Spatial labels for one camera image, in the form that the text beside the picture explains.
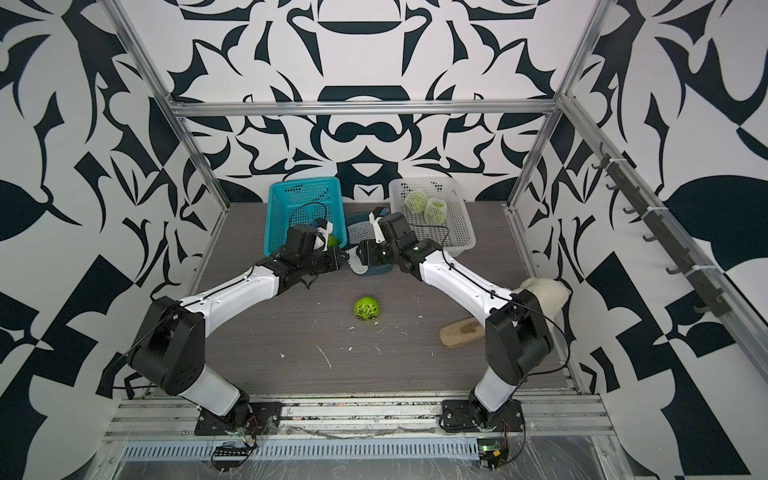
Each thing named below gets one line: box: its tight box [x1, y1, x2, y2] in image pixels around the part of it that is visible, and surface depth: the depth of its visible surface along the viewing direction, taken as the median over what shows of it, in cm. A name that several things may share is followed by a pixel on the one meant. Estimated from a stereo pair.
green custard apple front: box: [353, 296, 381, 321], surface depth 89 cm
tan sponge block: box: [439, 317, 485, 349], surface depth 87 cm
